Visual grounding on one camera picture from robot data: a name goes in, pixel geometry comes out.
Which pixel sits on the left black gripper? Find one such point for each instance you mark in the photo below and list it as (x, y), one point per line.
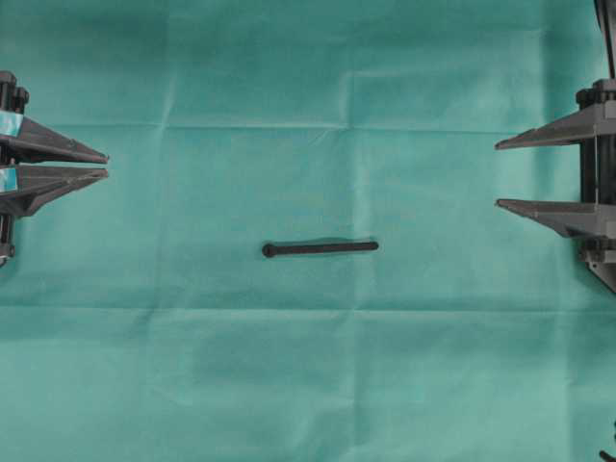
(25, 189)

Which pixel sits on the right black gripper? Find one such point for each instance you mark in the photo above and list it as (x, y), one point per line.
(588, 220)

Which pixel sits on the green surgical drape cloth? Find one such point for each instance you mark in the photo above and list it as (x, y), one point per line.
(297, 253)

